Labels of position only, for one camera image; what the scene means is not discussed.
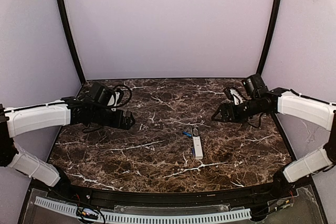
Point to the black front rail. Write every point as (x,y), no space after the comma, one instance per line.
(254,196)

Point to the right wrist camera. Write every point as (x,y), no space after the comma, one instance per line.
(234,95)

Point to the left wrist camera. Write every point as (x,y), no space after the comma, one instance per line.
(101,94)

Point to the left grey cable duct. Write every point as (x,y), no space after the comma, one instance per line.
(70,209)

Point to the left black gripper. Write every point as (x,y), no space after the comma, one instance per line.
(125,119)

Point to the black frame post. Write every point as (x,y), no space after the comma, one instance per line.
(269,35)
(70,40)

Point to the grey cable duct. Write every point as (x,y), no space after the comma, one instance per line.
(70,209)
(221,217)

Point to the right black frame post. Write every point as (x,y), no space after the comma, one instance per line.
(269,35)

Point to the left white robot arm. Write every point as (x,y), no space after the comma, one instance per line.
(66,111)

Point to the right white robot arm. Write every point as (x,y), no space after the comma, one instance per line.
(287,102)

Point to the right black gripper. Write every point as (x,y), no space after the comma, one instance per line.
(228,111)

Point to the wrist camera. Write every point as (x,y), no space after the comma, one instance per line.
(101,94)
(234,95)

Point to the white remote control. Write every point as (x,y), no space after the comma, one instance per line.
(197,144)

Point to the right grey cable duct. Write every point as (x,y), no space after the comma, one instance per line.
(221,217)

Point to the left black frame post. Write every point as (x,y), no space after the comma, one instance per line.
(70,40)

